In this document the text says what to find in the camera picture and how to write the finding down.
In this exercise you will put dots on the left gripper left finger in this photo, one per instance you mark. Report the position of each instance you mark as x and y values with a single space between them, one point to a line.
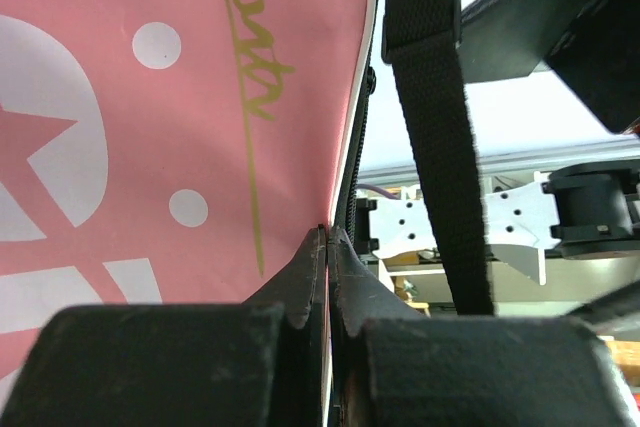
262 362

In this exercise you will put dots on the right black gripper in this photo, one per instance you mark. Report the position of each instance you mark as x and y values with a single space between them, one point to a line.
591 45

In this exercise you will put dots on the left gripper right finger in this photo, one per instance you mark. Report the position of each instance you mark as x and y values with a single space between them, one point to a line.
396 367

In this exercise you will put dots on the pink racket bag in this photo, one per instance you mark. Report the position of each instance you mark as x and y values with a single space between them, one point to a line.
176 152

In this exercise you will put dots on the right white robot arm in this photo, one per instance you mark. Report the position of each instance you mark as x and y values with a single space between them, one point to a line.
588 211

